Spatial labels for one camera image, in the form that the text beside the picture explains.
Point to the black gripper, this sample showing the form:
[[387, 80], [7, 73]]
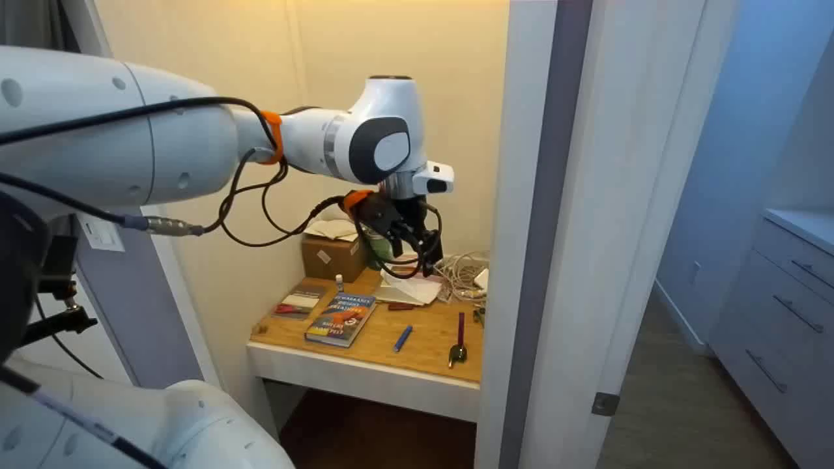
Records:
[[393, 211]]

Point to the blue marker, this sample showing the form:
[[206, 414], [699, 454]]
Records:
[[402, 336]]

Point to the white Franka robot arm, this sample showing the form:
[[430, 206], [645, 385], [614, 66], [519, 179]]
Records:
[[86, 130]]

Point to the white paper pile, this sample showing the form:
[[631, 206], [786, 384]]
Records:
[[407, 289]]

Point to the water bottle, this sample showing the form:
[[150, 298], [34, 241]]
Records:
[[340, 281]]

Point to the paper stack on box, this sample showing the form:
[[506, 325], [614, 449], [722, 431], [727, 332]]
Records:
[[333, 226]]

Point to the brown cardboard box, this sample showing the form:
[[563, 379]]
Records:
[[329, 256]]

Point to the colourful hardcover book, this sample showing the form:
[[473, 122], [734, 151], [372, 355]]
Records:
[[340, 318]]

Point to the grey notebook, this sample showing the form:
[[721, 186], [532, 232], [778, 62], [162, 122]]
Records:
[[301, 299]]

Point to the metal door strike plate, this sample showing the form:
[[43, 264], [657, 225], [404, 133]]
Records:
[[605, 404]]

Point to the white drawer cabinet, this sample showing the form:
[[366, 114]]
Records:
[[783, 328]]

